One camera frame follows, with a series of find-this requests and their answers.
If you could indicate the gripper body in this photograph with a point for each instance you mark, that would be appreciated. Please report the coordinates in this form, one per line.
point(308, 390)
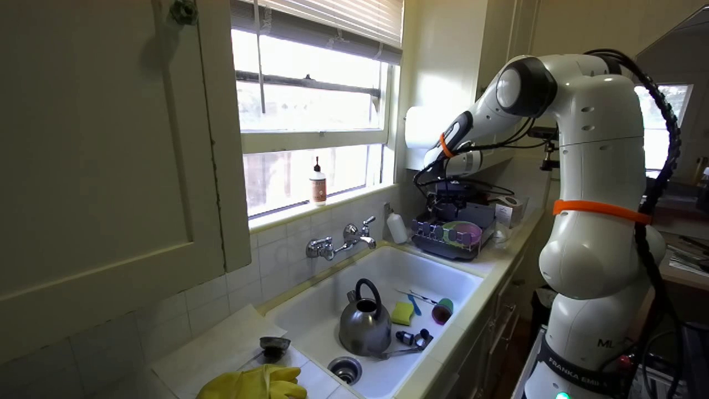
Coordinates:
point(451, 193)

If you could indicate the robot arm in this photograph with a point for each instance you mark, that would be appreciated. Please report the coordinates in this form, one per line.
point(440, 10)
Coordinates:
point(598, 166)

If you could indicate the green bowl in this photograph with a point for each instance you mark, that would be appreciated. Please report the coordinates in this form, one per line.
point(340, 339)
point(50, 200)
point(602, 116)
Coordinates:
point(446, 234)

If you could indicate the purple bowl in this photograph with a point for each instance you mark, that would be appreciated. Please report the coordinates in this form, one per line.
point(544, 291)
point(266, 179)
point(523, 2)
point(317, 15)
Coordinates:
point(468, 233)

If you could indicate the black dish rack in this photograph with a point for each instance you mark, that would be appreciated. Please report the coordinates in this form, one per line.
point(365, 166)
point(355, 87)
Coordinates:
point(443, 249)

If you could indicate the white box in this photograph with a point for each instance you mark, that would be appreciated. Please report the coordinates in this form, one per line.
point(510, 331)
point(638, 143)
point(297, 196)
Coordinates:
point(508, 210)

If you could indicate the white squeeze bottle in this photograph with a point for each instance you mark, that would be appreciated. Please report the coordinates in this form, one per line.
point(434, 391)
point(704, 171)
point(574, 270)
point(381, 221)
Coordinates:
point(396, 228)

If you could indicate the white paper towel roll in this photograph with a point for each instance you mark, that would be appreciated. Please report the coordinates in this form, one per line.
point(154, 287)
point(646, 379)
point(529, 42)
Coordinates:
point(418, 130)

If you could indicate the white sink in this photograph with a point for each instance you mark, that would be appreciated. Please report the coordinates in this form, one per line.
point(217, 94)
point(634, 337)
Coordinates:
point(388, 271)

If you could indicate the silver knife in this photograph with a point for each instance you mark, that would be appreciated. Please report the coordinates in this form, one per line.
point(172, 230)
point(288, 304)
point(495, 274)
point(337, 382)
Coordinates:
point(421, 297)

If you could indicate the blue utensil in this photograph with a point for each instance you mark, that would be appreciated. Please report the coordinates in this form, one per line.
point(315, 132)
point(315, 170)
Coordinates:
point(414, 305)

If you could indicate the purple cup with green rim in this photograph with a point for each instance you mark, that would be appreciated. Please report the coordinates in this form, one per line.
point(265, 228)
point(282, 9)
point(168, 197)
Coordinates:
point(441, 313)

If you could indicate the yellow sponge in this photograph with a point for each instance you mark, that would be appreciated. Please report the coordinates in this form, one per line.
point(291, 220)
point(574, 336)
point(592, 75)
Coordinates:
point(402, 313)

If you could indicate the brown pump soap bottle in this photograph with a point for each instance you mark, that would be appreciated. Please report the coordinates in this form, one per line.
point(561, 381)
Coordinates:
point(318, 188)

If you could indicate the metal tongs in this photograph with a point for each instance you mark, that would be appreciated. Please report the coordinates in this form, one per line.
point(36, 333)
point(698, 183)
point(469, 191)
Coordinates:
point(401, 351)

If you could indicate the window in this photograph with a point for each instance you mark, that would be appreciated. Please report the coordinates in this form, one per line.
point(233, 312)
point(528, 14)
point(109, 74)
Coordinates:
point(310, 105)
point(656, 138)

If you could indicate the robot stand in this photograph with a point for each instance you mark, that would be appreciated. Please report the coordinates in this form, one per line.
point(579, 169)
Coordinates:
point(525, 368)

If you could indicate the white window blind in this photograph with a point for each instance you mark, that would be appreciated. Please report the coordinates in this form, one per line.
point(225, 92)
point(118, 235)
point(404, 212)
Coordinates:
point(343, 16)

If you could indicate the sink drain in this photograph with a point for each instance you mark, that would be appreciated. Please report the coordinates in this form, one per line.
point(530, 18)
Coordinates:
point(345, 370)

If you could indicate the wooden desk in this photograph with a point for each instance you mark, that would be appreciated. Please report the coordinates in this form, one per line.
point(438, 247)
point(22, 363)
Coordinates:
point(684, 266)

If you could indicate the yellow rubber glove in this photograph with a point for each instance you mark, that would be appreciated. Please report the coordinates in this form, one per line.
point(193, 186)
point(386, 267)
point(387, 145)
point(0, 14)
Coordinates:
point(249, 385)

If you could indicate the dark cabinet knob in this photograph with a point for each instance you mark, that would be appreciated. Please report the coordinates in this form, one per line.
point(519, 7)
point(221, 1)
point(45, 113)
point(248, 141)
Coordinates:
point(183, 11)

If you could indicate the cream cabinet door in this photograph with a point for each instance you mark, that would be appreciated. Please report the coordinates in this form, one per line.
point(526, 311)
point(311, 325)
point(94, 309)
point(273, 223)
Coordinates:
point(99, 166)

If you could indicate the camera on mount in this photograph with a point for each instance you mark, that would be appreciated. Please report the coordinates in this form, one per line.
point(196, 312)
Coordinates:
point(547, 145)

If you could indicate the chrome wall tap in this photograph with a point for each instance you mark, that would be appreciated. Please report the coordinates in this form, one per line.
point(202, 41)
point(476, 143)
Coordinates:
point(352, 235)

